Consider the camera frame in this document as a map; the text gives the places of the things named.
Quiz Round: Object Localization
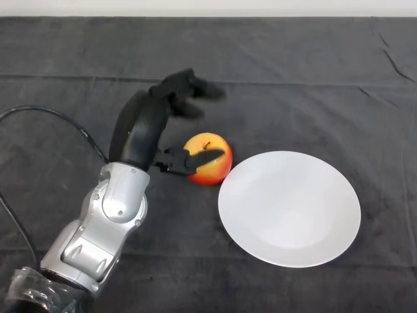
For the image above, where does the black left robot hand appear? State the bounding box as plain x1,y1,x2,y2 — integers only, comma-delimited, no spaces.
108,67,227,176

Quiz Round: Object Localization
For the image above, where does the red yellow apple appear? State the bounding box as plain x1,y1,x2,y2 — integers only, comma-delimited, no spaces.
183,132,234,186

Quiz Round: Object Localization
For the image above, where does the white round plate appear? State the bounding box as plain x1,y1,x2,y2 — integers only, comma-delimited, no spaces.
217,150,362,269

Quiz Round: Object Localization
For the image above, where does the black cloth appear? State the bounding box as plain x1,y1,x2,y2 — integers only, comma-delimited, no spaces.
0,16,417,313

